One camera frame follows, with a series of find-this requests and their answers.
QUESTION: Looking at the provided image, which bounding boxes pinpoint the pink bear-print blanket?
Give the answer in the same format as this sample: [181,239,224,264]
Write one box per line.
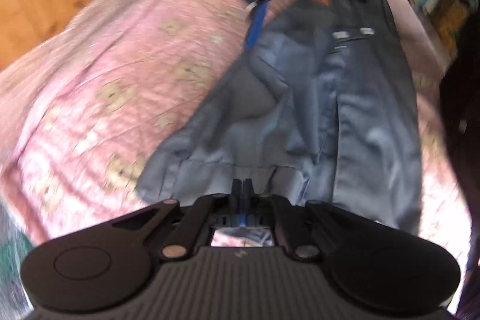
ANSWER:
[0,0,480,268]

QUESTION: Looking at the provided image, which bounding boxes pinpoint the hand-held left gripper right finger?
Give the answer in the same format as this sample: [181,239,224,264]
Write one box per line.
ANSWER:
[244,179,376,262]

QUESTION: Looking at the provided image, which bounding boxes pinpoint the teal bed sheet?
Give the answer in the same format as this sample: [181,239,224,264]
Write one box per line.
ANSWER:
[0,234,24,268]

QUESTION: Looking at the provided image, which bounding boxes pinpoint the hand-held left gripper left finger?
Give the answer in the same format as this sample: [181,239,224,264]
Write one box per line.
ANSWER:
[109,179,243,261]

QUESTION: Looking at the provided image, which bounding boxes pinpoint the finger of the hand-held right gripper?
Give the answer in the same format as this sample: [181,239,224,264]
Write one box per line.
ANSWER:
[330,26,376,51]
[245,1,271,51]

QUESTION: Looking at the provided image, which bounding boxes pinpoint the grey pants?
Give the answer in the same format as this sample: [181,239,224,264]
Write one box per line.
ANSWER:
[135,0,424,236]

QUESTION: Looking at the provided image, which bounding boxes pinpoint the person's dark clothing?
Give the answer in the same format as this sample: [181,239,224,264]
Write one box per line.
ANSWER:
[439,16,480,320]

